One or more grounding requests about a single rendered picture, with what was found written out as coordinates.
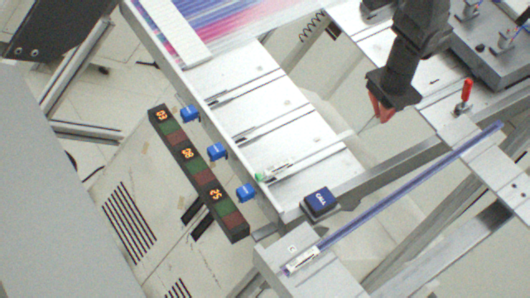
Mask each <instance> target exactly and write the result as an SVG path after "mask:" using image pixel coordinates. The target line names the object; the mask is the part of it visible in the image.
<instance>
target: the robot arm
mask: <svg viewBox="0 0 530 298"><path fill-rule="evenodd" d="M450 6H451V2H450V0H405V2H403V3H402V4H400V5H399V6H398V7H397V8H396V10H395V13H394V16H393V19H392V21H393V24H392V26H391V30H392V31H393V32H394V34H395V35H396V37H395V38H394V41H393V45H392V48H391V50H390V52H389V55H388V58H387V61H386V64H385V65H384V66H381V67H379V68H377V69H375V70H371V71H369V72H367V73H366V75H365V76H364V79H368V80H367V83H366V85H365V87H366V89H367V90H368V94H369V97H370V100H371V103H372V105H373V108H374V112H375V115H376V116H377V115H379V114H380V122H381V124H385V123H387V122H388V121H389V120H390V119H391V118H392V117H393V115H394V114H395V113H396V112H399V111H402V110H403V109H404V108H405V107H407V106H411V105H416V104H419V103H420V102H421V101H422V98H423V96H422V95H421V93H420V92H419V91H417V90H416V89H415V88H414V87H413V86H412V85H411V82H412V78H413V76H414V74H415V73H416V70H417V67H418V64H419V62H420V60H428V59H430V58H431V57H432V56H435V55H438V54H440V53H441V52H442V51H444V50H447V49H448V48H449V47H450V46H451V44H452V41H453V36H452V32H453V30H454V27H453V26H452V25H451V24H450V23H449V22H448V21H449V16H448V13H449V10H450ZM378 102H380V105H379V106H378ZM379 109H380V110H379Z"/></svg>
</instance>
